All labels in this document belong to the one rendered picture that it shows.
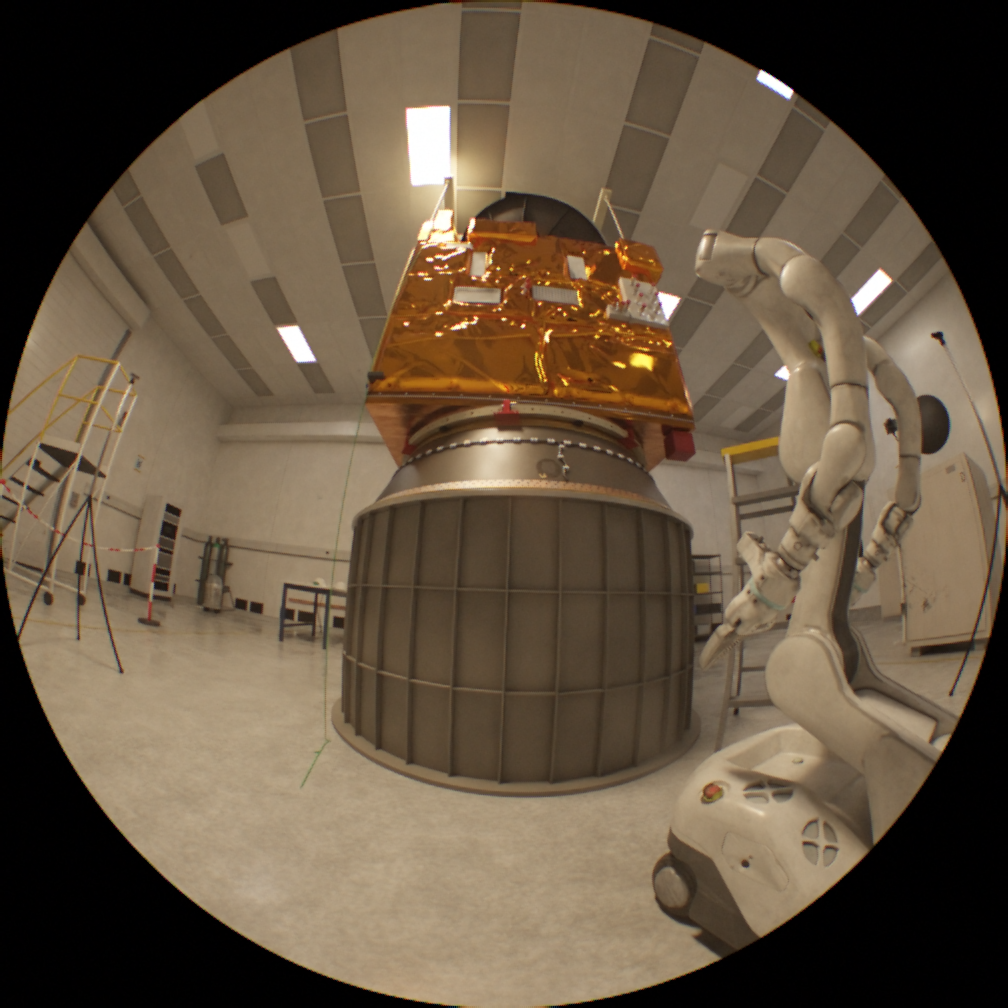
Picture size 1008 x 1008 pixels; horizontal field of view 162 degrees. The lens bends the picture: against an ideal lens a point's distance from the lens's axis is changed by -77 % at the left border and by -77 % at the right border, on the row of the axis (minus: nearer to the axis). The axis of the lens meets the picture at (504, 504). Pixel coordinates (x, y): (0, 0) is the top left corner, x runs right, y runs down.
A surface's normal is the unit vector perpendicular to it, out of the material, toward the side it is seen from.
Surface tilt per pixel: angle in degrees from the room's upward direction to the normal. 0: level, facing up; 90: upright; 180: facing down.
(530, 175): 180
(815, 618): 90
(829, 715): 87
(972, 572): 90
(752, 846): 90
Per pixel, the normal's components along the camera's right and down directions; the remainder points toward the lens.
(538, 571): 0.01, -0.30
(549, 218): -0.31, 0.42
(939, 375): -1.00, -0.06
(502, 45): -0.04, 0.95
